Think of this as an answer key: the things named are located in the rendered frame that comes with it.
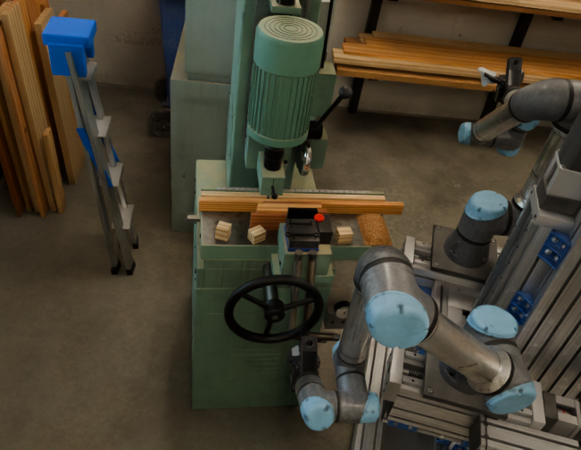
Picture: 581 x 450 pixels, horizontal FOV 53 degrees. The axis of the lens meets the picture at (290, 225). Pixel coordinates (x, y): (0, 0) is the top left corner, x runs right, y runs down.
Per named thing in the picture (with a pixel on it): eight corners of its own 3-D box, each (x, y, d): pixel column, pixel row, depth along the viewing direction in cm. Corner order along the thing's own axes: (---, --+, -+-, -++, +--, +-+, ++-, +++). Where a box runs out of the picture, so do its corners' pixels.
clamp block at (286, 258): (279, 276, 170) (283, 254, 164) (274, 244, 180) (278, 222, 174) (328, 276, 173) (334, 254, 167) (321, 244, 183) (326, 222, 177)
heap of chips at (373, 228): (365, 245, 181) (367, 236, 178) (355, 215, 191) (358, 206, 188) (393, 245, 182) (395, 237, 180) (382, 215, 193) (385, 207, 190)
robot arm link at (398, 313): (527, 351, 145) (390, 247, 118) (551, 405, 134) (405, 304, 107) (486, 372, 150) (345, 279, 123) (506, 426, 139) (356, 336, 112)
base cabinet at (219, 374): (190, 411, 230) (194, 289, 183) (190, 298, 272) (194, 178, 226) (302, 406, 237) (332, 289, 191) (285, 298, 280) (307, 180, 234)
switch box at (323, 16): (307, 52, 181) (315, 0, 171) (302, 37, 189) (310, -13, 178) (327, 53, 182) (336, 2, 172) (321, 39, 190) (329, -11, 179)
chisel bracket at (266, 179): (259, 199, 177) (261, 177, 172) (255, 171, 187) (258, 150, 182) (283, 200, 178) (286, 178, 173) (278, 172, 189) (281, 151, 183)
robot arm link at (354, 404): (376, 373, 148) (333, 371, 146) (383, 413, 139) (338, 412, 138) (368, 390, 153) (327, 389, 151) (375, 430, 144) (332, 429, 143)
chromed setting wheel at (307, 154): (300, 184, 190) (305, 152, 182) (294, 162, 199) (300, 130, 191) (309, 184, 191) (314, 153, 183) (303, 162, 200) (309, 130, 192)
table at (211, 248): (200, 283, 168) (200, 268, 164) (199, 213, 191) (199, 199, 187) (399, 282, 179) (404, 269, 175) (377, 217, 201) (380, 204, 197)
